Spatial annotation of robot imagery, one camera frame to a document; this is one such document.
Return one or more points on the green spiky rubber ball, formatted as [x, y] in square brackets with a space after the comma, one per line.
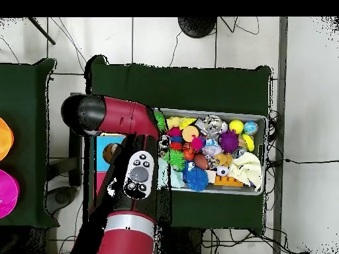
[177, 158]
[160, 121]

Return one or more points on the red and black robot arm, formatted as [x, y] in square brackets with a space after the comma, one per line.
[124, 119]

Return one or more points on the wooden box with three holes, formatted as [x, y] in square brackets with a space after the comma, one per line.
[102, 164]

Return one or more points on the shallow metal mesh bin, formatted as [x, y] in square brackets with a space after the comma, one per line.
[249, 117]

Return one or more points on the blue spiky toy with eyes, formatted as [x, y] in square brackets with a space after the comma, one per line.
[197, 179]

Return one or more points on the purple spiky rubber ball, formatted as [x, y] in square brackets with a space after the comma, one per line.
[228, 141]

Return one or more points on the dark green table cloth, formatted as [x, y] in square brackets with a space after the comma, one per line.
[198, 87]
[23, 105]

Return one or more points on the yellow foam ball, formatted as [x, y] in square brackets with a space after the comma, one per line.
[236, 126]

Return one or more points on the cream waffle cloth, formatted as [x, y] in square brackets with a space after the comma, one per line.
[246, 166]

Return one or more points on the light blue patterned ball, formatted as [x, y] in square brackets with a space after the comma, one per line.
[250, 127]

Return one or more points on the black round stand base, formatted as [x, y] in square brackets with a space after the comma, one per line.
[197, 26]

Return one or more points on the orange plastic dish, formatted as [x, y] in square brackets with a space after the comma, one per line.
[5, 139]

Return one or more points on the black slanted rod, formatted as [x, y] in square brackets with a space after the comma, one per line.
[42, 31]

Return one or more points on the pink plastic bowl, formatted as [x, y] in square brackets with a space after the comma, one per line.
[8, 193]

